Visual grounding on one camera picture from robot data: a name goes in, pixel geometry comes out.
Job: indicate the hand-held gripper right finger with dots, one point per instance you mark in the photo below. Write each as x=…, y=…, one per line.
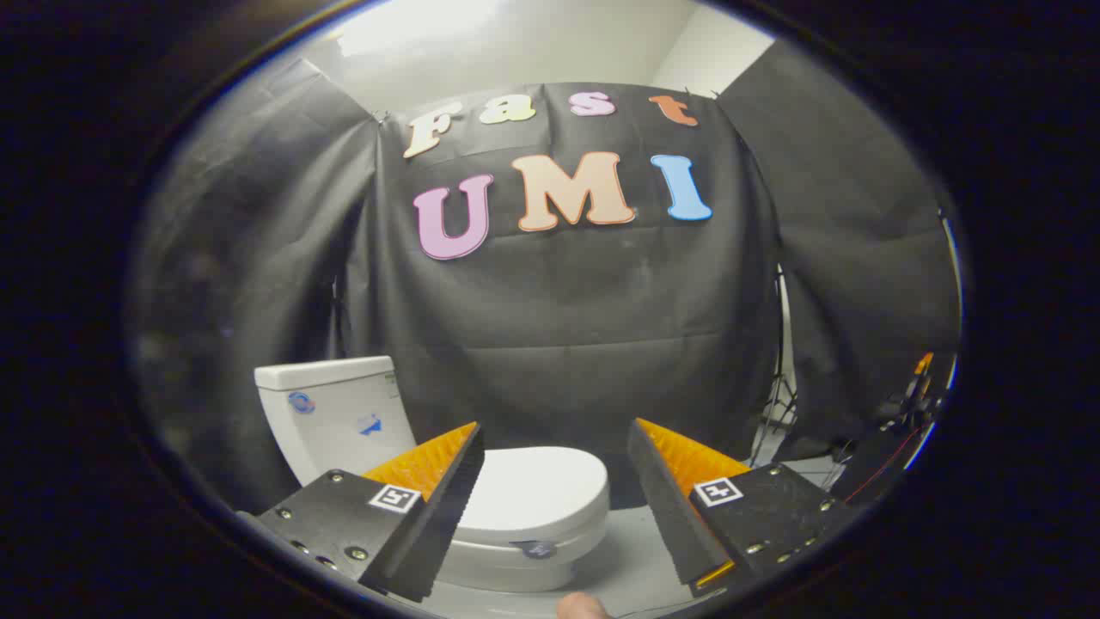
x=666, y=507

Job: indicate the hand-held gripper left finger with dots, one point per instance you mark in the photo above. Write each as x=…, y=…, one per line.
x=434, y=516

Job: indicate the white toilet lid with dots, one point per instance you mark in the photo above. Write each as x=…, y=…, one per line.
x=541, y=486

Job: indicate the white toilet seat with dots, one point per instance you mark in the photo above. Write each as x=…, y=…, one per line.
x=503, y=537

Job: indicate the white toilet bowl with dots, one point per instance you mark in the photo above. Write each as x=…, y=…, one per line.
x=490, y=574

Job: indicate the black backdrop cloth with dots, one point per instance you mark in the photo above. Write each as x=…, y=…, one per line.
x=559, y=327

